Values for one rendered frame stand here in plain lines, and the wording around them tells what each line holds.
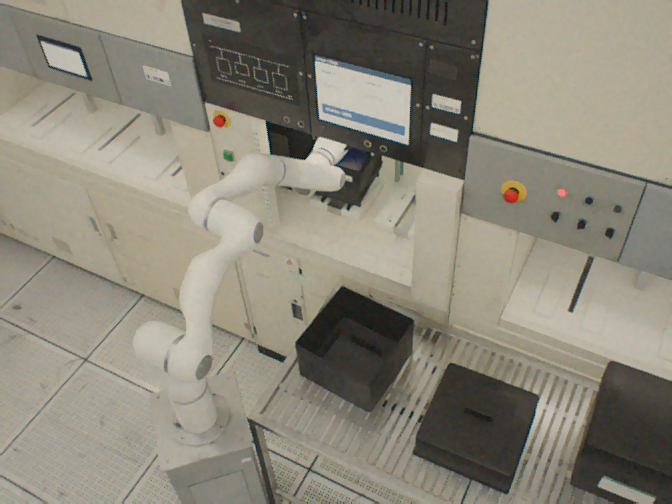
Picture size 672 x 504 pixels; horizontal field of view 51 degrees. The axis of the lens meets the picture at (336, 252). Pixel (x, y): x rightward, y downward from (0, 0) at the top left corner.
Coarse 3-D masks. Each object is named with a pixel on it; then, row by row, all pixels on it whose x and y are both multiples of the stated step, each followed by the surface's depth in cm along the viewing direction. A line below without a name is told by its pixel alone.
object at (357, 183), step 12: (312, 144) 252; (372, 156) 246; (348, 168) 243; (372, 168) 254; (348, 180) 247; (360, 180) 245; (372, 180) 257; (324, 192) 258; (336, 192) 255; (348, 192) 252; (360, 192) 250; (348, 204) 260; (360, 204) 254
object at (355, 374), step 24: (336, 312) 237; (360, 312) 236; (384, 312) 228; (312, 336) 227; (336, 336) 236; (360, 336) 238; (384, 336) 238; (408, 336) 222; (312, 360) 218; (336, 360) 232; (360, 360) 232; (384, 360) 231; (336, 384) 219; (360, 384) 210; (384, 384) 220
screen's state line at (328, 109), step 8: (328, 112) 202; (336, 112) 200; (344, 112) 199; (352, 112) 197; (352, 120) 199; (360, 120) 198; (368, 120) 196; (376, 120) 195; (384, 128) 195; (392, 128) 194; (400, 128) 193
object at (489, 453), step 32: (448, 384) 214; (480, 384) 213; (448, 416) 206; (480, 416) 205; (512, 416) 205; (416, 448) 207; (448, 448) 200; (480, 448) 199; (512, 448) 199; (480, 480) 202; (512, 480) 202
